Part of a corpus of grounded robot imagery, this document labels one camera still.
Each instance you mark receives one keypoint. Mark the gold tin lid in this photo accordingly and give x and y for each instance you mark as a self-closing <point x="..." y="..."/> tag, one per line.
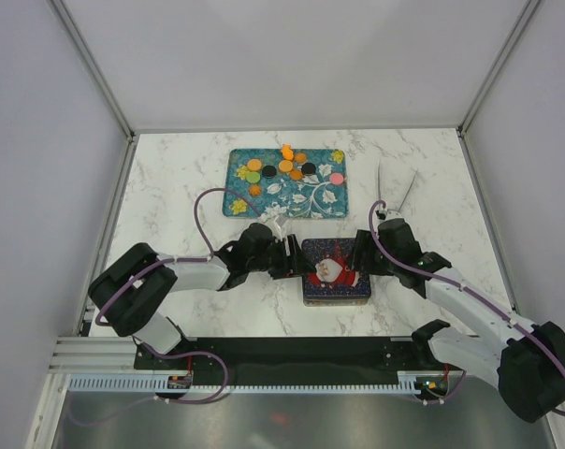
<point x="333" y="277"/>

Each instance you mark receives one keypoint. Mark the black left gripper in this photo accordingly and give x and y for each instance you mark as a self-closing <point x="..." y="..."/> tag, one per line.
<point x="298" y="264"/>

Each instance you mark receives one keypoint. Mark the teal floral tray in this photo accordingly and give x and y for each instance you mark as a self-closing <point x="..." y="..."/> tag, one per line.
<point x="291" y="194"/>

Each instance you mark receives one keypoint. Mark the orange ridged cookie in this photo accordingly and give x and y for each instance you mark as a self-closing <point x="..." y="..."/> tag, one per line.
<point x="255" y="190"/>

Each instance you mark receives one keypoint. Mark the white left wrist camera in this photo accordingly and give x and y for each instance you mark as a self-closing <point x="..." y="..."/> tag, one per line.
<point x="277" y="223"/>

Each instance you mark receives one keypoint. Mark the square cookie tin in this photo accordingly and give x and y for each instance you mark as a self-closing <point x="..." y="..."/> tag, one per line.
<point x="336" y="301"/>

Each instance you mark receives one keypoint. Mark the silver metal tongs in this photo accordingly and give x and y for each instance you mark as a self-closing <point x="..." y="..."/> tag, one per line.
<point x="387" y="206"/>

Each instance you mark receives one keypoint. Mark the orange fish cookie top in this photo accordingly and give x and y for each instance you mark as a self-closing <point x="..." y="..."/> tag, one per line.
<point x="287" y="152"/>

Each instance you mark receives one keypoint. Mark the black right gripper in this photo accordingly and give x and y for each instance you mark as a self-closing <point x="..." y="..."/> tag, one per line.
<point x="365" y="242"/>

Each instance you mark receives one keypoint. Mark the black sandwich cookie right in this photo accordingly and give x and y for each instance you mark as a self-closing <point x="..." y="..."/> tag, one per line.
<point x="308" y="169"/>

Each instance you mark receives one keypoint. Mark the green cookie on tray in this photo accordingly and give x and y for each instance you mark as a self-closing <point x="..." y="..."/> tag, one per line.
<point x="253" y="177"/>

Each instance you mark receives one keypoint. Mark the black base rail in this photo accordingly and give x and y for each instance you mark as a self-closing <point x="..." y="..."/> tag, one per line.
<point x="293" y="361"/>

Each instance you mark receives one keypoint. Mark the orange round cookie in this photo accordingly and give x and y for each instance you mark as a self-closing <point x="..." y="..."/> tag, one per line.
<point x="254" y="165"/>
<point x="286" y="166"/>

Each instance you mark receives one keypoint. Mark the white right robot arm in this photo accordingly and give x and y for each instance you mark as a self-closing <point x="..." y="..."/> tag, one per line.
<point x="523" y="360"/>

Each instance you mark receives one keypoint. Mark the orange round cookie centre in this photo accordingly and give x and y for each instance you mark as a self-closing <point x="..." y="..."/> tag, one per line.
<point x="286" y="166"/>

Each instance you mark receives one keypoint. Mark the black sandwich cookie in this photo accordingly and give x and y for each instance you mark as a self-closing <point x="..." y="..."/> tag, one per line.
<point x="269" y="172"/>
<point x="308" y="169"/>

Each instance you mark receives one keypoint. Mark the pink cookie right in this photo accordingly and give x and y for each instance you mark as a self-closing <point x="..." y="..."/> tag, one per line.
<point x="336" y="178"/>

